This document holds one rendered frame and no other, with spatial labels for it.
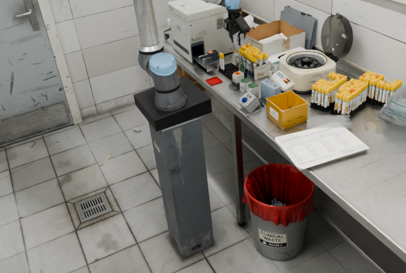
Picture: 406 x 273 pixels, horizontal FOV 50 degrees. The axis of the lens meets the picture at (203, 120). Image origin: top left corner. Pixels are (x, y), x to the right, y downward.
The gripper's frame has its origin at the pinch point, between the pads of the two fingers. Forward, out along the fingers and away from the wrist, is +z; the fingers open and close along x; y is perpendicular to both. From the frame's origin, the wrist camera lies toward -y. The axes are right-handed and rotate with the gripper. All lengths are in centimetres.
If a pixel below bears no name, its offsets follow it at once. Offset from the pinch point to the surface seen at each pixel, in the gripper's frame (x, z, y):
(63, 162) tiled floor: 94, 105, 110
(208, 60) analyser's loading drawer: 7.9, 12.3, 20.5
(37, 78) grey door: 90, 55, 159
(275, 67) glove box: -16.6, 13.4, -8.2
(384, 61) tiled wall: -51, 5, -48
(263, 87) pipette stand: 2.7, 10.8, -26.1
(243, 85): 6.9, 13.0, -15.1
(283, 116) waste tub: 10, 11, -51
